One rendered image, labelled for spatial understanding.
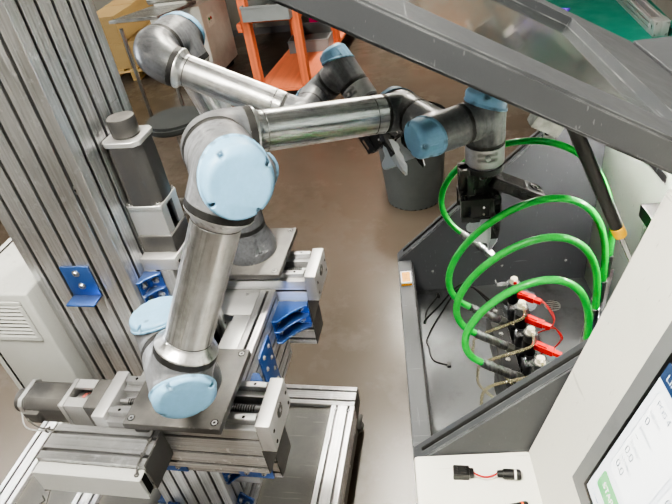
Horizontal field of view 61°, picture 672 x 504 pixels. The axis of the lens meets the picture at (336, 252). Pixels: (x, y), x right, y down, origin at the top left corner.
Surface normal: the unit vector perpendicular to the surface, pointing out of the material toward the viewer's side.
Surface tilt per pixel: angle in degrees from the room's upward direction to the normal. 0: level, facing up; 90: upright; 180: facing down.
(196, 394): 97
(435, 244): 90
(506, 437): 90
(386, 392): 0
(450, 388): 0
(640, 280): 76
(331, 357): 0
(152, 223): 90
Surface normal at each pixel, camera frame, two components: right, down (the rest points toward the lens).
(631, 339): -0.99, -0.11
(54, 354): -0.17, 0.61
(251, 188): 0.45, 0.38
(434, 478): -0.14, -0.79
